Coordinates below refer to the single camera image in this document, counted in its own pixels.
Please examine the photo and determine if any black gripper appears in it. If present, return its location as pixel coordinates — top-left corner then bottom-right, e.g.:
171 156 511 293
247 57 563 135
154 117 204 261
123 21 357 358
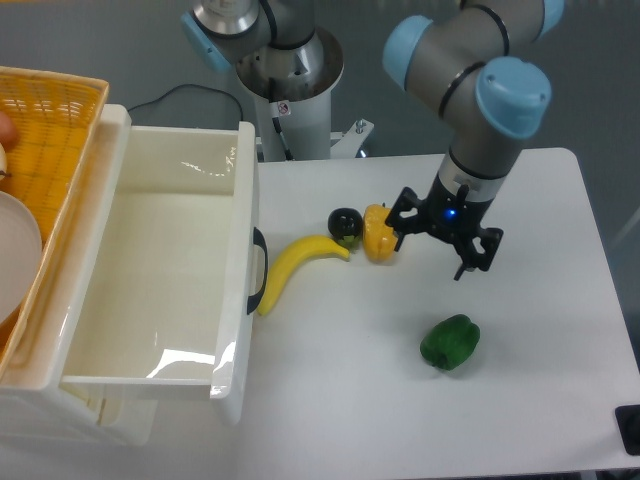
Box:
385 177 504 280

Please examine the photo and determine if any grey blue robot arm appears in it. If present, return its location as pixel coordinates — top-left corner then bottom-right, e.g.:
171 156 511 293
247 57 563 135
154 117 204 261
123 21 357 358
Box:
181 1 564 272

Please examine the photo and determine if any white drawer cabinet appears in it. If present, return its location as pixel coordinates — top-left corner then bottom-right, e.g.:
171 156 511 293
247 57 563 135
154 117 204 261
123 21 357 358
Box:
1 105 157 445

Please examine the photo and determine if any yellow bell pepper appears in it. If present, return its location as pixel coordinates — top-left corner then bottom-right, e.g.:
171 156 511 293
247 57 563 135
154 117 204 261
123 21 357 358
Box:
362 204 398 264

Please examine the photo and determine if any black mangosteen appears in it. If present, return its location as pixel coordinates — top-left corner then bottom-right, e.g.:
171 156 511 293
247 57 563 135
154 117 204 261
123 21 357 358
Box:
327 207 363 251

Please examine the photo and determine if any green bell pepper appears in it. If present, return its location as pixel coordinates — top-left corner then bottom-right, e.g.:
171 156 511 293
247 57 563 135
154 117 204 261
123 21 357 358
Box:
419 314 481 371

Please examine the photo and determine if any yellow banana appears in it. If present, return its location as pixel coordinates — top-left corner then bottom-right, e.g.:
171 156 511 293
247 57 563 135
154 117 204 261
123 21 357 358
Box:
257 235 350 316

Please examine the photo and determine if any black corner object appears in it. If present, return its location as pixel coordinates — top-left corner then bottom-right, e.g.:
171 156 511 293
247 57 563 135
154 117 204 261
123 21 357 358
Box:
615 404 640 456

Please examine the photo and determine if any yellow woven basket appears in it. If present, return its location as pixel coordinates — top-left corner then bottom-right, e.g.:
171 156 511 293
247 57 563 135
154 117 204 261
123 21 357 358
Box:
1 66 109 371

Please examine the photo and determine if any white plate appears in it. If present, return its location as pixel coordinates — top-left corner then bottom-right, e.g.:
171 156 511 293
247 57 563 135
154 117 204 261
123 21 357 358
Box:
1 192 42 324

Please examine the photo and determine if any orange fruit in basket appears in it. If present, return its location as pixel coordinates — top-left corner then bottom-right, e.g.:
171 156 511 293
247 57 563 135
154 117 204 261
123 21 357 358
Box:
0 111 19 151

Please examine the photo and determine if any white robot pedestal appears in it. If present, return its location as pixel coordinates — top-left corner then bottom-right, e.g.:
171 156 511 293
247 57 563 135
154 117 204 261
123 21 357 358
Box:
236 27 374 162

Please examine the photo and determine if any black power cable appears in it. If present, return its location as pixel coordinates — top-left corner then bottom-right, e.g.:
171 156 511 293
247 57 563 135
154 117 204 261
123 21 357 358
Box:
125 83 245 126

